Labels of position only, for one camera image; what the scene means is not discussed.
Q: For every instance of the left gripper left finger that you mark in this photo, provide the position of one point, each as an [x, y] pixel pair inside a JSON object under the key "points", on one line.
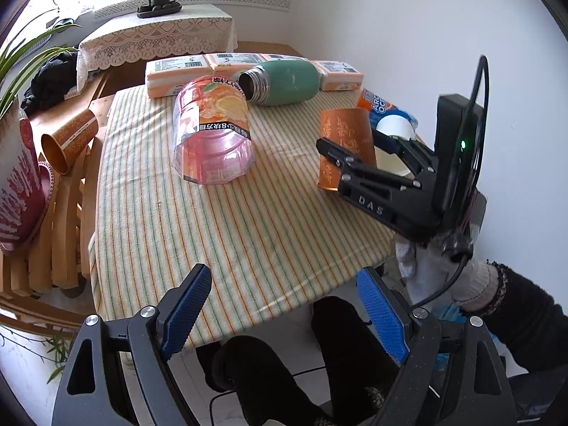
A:
{"points": [[93, 388]]}

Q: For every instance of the tissue pack middle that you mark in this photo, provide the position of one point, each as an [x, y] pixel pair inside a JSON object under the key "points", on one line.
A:
{"points": [[231, 64]]}

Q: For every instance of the green plant leaves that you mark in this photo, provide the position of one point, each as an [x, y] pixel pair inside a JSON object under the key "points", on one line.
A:
{"points": [[13, 76]]}

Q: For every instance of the black teapot on tray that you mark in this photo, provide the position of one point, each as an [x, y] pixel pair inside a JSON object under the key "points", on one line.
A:
{"points": [[156, 8]]}

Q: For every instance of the dark sleeved right forearm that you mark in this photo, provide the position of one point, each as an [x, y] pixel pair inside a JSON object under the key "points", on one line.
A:
{"points": [[527, 321]]}

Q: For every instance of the striped tablecloth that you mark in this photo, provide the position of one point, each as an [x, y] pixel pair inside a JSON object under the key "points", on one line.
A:
{"points": [[273, 240]]}

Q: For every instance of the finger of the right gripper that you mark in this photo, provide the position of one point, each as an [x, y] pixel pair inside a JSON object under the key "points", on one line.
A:
{"points": [[352, 170], [415, 155]]}

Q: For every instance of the tissue pack right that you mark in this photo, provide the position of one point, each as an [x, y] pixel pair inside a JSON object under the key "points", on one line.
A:
{"points": [[338, 76]]}

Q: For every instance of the orange patterned paper cup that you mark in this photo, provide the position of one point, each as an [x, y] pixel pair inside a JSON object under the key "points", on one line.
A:
{"points": [[350, 129]]}

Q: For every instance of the lace-covered side table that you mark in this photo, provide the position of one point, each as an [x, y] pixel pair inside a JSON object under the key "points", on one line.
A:
{"points": [[127, 39]]}

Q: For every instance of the black bag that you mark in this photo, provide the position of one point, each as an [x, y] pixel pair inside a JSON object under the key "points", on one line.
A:
{"points": [[54, 80]]}

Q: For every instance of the white gloved right hand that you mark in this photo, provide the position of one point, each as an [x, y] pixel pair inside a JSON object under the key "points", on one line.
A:
{"points": [[425, 270]]}

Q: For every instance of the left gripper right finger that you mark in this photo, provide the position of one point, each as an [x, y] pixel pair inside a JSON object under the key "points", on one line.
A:
{"points": [[449, 372]]}

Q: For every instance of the pink orange plastic jar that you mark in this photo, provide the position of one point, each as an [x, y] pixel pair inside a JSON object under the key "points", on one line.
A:
{"points": [[211, 141]]}

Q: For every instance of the green thermos bottle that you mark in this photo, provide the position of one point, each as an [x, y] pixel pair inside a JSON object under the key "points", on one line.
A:
{"points": [[279, 83]]}

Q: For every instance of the wooden slatted chair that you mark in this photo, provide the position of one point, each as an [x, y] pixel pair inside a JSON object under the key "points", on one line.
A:
{"points": [[57, 256]]}

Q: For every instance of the red white bowl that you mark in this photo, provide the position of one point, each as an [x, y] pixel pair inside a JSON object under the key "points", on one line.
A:
{"points": [[26, 184]]}

